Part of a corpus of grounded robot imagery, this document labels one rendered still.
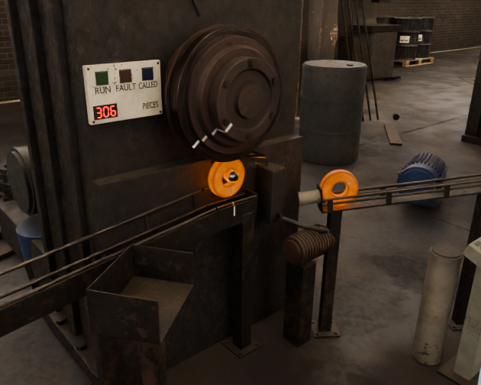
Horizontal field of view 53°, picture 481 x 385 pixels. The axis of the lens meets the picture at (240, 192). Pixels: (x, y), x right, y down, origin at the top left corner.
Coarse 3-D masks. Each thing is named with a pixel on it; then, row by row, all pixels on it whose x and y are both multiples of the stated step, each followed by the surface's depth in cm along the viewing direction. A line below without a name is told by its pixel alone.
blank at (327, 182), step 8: (328, 176) 197; (336, 176) 197; (344, 176) 198; (352, 176) 198; (320, 184) 201; (328, 184) 198; (352, 184) 199; (328, 192) 200; (344, 192) 202; (352, 192) 201; (336, 200) 201; (344, 200) 202
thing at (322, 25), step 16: (304, 0) 562; (320, 0) 558; (336, 0) 553; (304, 16) 570; (320, 16) 564; (336, 16) 561; (304, 32) 577; (320, 32) 554; (336, 32) 565; (304, 48) 585; (320, 48) 560
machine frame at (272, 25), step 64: (64, 0) 143; (128, 0) 150; (256, 0) 182; (64, 64) 152; (64, 128) 160; (128, 128) 163; (64, 192) 184; (128, 192) 164; (256, 192) 205; (64, 256) 194; (256, 256) 217; (64, 320) 217; (192, 320) 202; (256, 320) 231; (128, 384) 190
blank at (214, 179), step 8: (216, 168) 177; (224, 168) 179; (232, 168) 182; (240, 168) 185; (208, 176) 179; (216, 176) 178; (240, 176) 186; (208, 184) 180; (216, 184) 179; (224, 184) 185; (232, 184) 184; (240, 184) 187; (216, 192) 180; (224, 192) 183; (232, 192) 186
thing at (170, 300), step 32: (128, 256) 150; (160, 256) 150; (192, 256) 147; (96, 288) 133; (128, 288) 149; (160, 288) 149; (96, 320) 131; (128, 320) 128; (160, 320) 136; (160, 352) 149; (160, 384) 152
